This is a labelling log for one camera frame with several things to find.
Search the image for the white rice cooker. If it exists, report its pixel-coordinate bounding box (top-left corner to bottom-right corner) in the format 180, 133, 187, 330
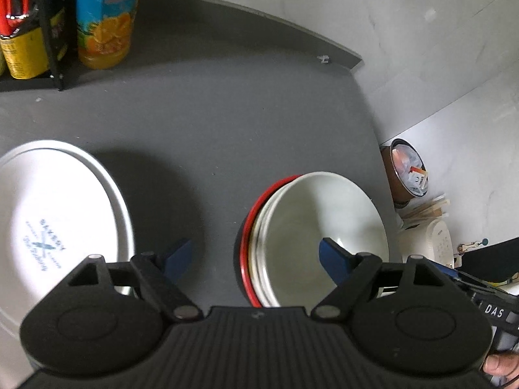
398, 219, 455, 269

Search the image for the red rimmed black bowl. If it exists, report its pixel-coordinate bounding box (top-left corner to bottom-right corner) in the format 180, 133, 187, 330
233, 175, 299, 308

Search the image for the large white Sweet plate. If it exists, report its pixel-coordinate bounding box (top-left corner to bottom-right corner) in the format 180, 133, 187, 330
1, 140, 135, 388

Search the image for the beige bowl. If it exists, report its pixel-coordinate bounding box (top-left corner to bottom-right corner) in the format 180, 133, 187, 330
247, 182, 299, 308

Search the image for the white top bowl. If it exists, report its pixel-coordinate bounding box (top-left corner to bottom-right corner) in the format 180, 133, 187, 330
258, 171, 389, 310

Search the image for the orange juice bottle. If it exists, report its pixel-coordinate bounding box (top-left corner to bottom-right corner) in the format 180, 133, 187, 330
76, 0, 138, 69

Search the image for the small white Bakery plate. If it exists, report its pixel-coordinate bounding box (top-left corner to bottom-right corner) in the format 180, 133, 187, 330
1, 149, 119, 321

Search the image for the small white clip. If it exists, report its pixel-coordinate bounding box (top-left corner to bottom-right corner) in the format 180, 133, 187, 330
318, 55, 330, 64

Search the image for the dark soy sauce bottle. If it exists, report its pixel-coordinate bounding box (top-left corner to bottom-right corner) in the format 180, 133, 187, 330
0, 0, 78, 80

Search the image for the brown trash bin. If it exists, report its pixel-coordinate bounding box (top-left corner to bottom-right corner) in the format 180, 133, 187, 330
380, 139, 429, 208

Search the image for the black wire rack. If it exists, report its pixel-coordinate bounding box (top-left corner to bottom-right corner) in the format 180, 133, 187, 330
0, 0, 82, 92

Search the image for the person's right hand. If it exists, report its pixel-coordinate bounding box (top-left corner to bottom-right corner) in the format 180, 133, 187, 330
483, 352, 519, 380

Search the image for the wooden chopsticks bundle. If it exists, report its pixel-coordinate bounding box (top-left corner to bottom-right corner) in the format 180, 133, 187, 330
400, 194, 450, 220

